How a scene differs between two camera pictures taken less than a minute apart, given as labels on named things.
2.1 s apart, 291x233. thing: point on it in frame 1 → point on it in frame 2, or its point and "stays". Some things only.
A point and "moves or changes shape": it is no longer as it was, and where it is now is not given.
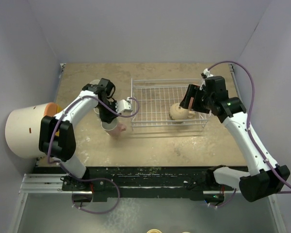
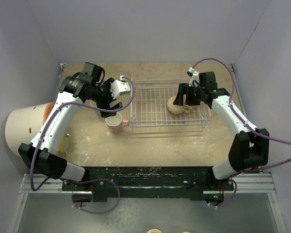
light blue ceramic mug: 96,111 stays
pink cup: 113,128 moves or changes shape
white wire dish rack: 151,99 stays
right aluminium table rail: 234,81 stays
